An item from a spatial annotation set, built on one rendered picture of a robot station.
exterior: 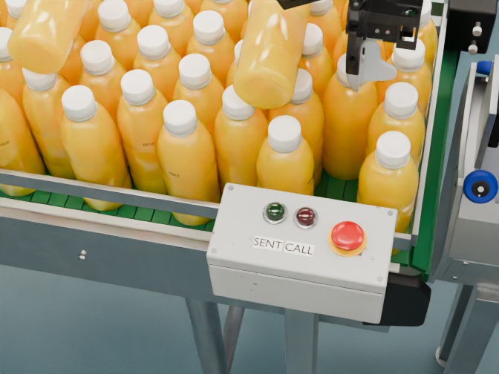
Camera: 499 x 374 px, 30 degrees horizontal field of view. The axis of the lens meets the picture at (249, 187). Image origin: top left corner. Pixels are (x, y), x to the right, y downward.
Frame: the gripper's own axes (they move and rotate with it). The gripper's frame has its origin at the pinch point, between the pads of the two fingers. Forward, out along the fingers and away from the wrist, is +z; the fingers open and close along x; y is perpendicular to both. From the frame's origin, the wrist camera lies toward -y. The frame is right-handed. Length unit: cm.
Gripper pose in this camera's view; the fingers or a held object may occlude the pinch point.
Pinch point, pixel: (353, 67)
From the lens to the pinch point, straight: 117.1
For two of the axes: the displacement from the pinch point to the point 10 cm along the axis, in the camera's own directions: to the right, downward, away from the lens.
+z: 0.5, 5.4, 8.4
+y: 9.8, 1.6, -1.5
